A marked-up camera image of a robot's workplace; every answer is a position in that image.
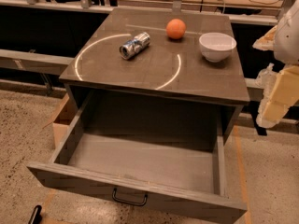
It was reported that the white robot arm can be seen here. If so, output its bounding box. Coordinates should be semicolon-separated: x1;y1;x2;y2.
253;0;299;128

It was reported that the grey top drawer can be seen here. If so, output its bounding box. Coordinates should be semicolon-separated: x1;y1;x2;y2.
27;90;247;224

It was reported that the grey drawer cabinet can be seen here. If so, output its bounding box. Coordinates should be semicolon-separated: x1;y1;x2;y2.
60;7;249;135

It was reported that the black top drawer handle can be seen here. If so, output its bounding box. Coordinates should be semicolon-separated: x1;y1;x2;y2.
112;188;148;207

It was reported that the black object on floor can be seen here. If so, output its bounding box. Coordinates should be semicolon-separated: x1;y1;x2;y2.
28;205;42;224

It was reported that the white bowl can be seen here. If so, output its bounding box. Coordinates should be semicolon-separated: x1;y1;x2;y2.
199;33;236;63

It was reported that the cardboard box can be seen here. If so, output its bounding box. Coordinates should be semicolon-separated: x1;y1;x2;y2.
45;94;77;147

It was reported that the orange fruit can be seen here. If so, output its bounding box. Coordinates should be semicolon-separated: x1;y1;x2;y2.
166;19;186;39

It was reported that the grey metal rail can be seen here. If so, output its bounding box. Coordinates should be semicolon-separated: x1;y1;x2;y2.
0;49;73;76

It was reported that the clear plastic bottle left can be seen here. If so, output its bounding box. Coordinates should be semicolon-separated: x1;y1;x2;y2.
255;63;275;88

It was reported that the crushed silver soda can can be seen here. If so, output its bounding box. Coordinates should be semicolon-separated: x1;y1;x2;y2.
119;32;150;60

